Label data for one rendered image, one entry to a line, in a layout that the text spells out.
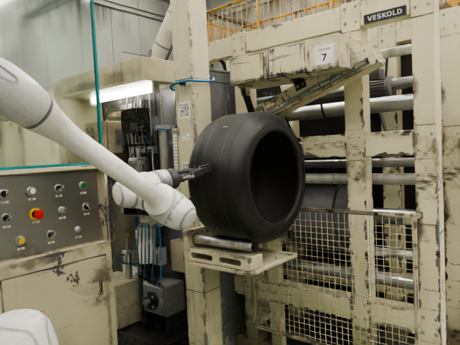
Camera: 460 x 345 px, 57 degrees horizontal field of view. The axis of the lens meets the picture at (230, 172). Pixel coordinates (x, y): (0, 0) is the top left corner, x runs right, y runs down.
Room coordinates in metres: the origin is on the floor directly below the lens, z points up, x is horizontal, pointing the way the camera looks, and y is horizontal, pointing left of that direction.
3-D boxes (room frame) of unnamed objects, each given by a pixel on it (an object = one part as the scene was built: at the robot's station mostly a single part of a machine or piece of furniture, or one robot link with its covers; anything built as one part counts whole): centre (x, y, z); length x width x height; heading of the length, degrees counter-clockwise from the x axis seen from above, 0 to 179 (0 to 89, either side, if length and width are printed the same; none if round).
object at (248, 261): (1.85, 0.04, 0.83); 0.36 x 0.09 x 0.06; 50
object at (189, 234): (2.08, 0.09, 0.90); 0.40 x 0.03 x 0.10; 140
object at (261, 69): (2.11, -0.33, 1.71); 0.61 x 0.25 x 0.15; 50
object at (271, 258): (1.96, -0.04, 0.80); 0.37 x 0.36 x 0.02; 140
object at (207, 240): (1.85, 0.04, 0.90); 0.35 x 0.05 x 0.05; 50
